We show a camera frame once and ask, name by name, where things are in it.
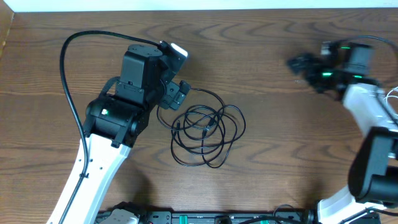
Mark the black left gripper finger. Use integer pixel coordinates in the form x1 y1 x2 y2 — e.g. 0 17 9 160
178 80 191 106
159 82 180 109

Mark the white usb cable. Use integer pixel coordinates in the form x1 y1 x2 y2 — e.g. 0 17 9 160
384 86 398 110

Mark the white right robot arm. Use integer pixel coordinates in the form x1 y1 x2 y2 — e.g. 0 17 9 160
287 40 397 223

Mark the brown cardboard side panel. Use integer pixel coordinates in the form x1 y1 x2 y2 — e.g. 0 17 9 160
0 0 14 56

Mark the black left camera cable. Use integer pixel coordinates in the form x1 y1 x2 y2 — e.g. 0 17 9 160
58 30 162 224

